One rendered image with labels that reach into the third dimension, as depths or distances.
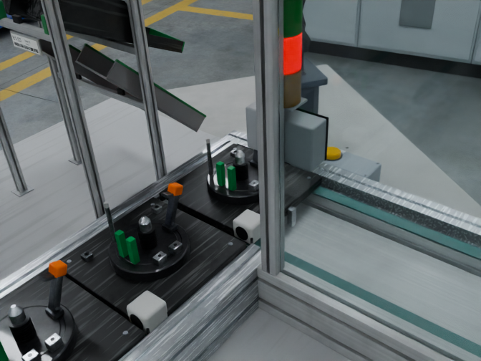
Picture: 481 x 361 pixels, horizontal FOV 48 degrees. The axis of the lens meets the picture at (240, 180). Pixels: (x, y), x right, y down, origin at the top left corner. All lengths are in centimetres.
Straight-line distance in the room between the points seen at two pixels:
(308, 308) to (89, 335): 34
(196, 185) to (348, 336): 44
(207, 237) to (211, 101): 79
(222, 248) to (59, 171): 63
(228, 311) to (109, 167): 64
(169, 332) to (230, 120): 85
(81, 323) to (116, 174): 59
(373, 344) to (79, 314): 46
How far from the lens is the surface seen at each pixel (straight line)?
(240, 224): 98
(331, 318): 90
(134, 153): 147
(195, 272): 92
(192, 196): 109
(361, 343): 90
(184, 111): 123
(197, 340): 89
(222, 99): 171
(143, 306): 86
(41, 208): 134
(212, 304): 88
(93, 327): 88
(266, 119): 75
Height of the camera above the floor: 161
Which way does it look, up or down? 35 degrees down
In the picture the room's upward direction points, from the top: 3 degrees counter-clockwise
